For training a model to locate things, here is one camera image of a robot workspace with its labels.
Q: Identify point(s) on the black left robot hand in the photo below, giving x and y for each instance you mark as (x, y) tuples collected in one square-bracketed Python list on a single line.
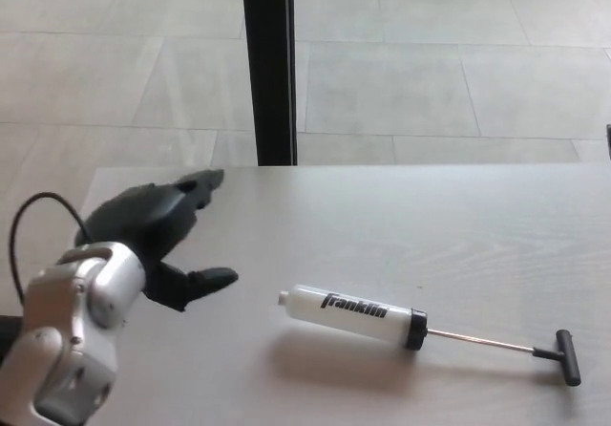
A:
[(143, 220)]

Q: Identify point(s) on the black vertical metal post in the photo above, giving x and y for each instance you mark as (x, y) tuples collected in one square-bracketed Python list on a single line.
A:
[(269, 63)]

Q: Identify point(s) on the white Franklin air pump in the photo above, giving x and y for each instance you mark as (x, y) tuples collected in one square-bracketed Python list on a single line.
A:
[(353, 313)]

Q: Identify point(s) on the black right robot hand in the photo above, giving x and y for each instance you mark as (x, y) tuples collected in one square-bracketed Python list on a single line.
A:
[(608, 142)]

